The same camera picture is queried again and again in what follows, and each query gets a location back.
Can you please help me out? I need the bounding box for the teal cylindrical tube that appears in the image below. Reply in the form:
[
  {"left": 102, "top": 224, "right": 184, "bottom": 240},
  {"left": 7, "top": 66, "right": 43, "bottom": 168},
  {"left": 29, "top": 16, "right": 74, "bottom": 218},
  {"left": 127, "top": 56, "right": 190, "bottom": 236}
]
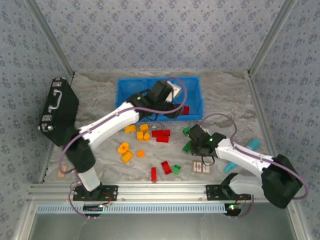
[{"left": 223, "top": 139, "right": 262, "bottom": 173}]

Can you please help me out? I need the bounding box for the aluminium frame post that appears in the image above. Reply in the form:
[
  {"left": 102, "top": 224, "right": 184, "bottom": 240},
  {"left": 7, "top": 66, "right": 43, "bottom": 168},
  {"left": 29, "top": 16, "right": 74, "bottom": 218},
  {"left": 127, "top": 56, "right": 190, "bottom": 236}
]
[
  {"left": 247, "top": 0, "right": 300, "bottom": 76},
  {"left": 26, "top": 0, "right": 76, "bottom": 77}
]

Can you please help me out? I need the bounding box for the aluminium mounting rail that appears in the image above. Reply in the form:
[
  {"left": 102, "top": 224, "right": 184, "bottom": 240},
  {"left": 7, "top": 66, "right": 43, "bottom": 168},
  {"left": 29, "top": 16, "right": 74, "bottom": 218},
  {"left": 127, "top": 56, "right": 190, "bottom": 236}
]
[{"left": 26, "top": 181, "right": 267, "bottom": 204}]

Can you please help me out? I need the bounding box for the slotted pale blue cable duct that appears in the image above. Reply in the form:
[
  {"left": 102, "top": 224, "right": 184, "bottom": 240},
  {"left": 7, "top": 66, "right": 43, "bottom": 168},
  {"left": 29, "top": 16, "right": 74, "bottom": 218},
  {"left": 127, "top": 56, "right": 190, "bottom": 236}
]
[{"left": 37, "top": 202, "right": 228, "bottom": 215}]

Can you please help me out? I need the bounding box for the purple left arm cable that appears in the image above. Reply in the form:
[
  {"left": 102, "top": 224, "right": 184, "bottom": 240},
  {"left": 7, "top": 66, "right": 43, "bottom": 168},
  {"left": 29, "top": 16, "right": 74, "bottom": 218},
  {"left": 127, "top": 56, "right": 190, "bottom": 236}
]
[{"left": 58, "top": 76, "right": 188, "bottom": 176}]

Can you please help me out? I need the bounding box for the playing card box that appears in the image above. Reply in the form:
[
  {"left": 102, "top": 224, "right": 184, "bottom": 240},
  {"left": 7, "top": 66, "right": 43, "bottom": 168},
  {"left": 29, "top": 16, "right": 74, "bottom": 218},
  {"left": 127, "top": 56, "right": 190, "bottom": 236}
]
[{"left": 191, "top": 160, "right": 212, "bottom": 175}]

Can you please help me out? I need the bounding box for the blue plastic compartment bin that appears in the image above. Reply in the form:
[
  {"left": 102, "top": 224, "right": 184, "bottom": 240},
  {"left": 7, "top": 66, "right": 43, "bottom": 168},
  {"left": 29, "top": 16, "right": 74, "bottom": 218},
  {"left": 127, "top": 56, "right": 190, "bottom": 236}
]
[{"left": 114, "top": 76, "right": 205, "bottom": 122}]

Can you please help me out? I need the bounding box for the small wooden clothespin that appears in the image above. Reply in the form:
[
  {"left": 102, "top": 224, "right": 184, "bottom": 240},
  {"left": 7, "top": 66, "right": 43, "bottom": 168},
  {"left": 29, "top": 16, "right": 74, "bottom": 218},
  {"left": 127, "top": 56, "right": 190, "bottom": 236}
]
[{"left": 57, "top": 164, "right": 69, "bottom": 178}]

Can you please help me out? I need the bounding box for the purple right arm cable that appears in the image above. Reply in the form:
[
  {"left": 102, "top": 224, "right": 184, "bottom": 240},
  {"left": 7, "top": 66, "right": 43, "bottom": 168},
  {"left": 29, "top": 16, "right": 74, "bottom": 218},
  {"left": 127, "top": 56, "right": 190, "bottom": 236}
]
[{"left": 198, "top": 112, "right": 310, "bottom": 201}]

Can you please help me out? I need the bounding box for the long green lego brick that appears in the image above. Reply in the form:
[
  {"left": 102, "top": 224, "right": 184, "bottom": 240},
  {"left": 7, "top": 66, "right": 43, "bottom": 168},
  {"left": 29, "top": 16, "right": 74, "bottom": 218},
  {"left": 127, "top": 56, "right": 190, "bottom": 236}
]
[{"left": 182, "top": 140, "right": 193, "bottom": 154}]

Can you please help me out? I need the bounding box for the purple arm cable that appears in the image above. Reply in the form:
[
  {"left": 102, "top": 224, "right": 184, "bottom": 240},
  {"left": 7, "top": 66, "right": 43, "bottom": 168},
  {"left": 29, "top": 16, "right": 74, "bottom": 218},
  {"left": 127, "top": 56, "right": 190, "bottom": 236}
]
[
  {"left": 58, "top": 76, "right": 188, "bottom": 176},
  {"left": 198, "top": 112, "right": 310, "bottom": 201}
]

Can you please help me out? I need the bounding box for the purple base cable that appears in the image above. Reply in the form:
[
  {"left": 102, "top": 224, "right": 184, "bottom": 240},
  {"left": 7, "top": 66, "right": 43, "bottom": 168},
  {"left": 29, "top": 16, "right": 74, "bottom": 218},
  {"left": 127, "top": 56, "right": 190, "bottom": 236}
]
[
  {"left": 234, "top": 193, "right": 255, "bottom": 220},
  {"left": 68, "top": 188, "right": 91, "bottom": 220}
]

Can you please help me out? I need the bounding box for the orange round lego piece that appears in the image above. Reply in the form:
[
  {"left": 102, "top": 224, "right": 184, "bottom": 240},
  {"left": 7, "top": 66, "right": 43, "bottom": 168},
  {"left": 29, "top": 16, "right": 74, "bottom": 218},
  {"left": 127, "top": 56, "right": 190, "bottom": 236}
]
[{"left": 117, "top": 142, "right": 131, "bottom": 155}]

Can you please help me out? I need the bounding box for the small circuit board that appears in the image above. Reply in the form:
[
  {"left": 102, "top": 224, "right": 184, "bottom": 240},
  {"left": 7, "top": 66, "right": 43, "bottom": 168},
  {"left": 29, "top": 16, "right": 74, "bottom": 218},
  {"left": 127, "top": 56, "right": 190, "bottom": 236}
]
[
  {"left": 83, "top": 204, "right": 105, "bottom": 214},
  {"left": 224, "top": 203, "right": 244, "bottom": 216}
]

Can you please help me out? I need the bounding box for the thin black gripper wire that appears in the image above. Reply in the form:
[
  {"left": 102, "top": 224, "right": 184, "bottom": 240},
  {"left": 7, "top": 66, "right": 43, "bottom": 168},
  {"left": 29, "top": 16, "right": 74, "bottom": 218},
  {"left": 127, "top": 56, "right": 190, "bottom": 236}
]
[{"left": 201, "top": 155, "right": 217, "bottom": 167}]

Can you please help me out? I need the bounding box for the black hard case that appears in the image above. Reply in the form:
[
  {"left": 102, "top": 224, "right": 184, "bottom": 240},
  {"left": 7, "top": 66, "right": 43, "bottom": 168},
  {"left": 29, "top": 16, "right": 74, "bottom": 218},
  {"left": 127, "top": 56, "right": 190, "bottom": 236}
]
[{"left": 37, "top": 76, "right": 80, "bottom": 148}]

